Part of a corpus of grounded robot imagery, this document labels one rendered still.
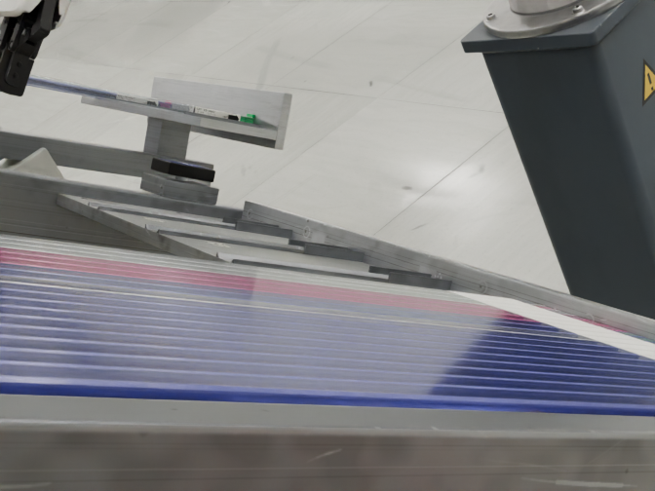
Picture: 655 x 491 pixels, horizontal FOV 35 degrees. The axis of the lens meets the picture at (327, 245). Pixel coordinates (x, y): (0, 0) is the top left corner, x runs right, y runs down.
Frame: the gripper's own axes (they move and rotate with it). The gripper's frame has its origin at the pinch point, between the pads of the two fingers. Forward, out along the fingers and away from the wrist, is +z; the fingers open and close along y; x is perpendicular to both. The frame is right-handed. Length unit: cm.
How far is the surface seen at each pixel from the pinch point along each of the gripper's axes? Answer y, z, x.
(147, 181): 15.6, 6.2, 10.8
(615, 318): 66, 5, 20
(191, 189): 19.0, 5.6, 13.7
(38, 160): -8.0, 7.6, 8.9
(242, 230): 28.3, 7.7, 14.7
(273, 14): -269, -80, 183
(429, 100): -119, -43, 153
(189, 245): 44.0, 9.8, 1.2
